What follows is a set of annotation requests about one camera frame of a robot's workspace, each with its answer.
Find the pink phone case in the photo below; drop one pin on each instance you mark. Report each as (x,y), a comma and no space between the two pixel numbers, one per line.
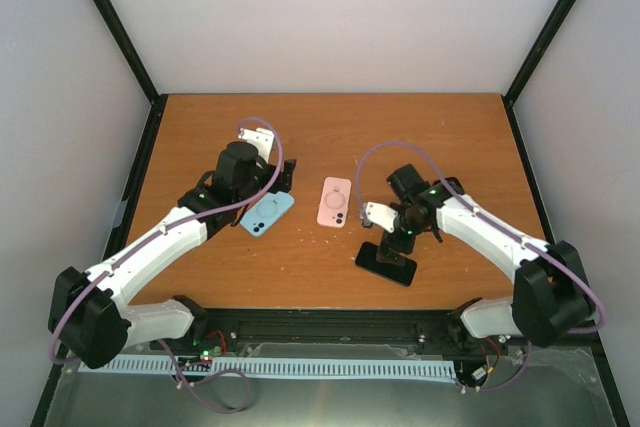
(334,202)

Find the right black frame post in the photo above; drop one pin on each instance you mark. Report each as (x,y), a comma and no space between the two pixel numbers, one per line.
(543,41)

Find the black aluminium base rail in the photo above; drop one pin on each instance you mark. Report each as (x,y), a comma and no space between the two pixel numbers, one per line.
(426,332)

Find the light blue slotted cable duct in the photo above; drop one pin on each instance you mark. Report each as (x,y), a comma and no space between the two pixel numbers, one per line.
(287,368)

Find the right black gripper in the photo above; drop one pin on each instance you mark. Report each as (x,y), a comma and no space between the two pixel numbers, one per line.
(406,246)

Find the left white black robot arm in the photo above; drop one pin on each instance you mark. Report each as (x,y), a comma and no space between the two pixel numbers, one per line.
(91,312)

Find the left black frame post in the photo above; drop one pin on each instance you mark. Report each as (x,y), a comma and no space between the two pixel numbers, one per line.
(114,24)

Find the black smartphone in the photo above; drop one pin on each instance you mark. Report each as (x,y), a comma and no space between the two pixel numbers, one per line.
(401,272)

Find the black frame post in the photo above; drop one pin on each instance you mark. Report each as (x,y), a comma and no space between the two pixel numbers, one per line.
(114,24)
(543,41)

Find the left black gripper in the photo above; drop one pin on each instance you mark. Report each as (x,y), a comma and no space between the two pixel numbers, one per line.
(285,177)

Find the metal base plate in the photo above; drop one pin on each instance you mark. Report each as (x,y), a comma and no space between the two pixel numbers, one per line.
(530,387)

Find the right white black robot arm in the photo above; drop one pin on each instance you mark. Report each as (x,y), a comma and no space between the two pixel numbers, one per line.
(549,297)

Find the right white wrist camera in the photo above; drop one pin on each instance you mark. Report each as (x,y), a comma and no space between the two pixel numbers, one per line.
(377,214)

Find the light blue phone case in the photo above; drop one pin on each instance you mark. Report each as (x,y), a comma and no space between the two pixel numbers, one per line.
(266,212)

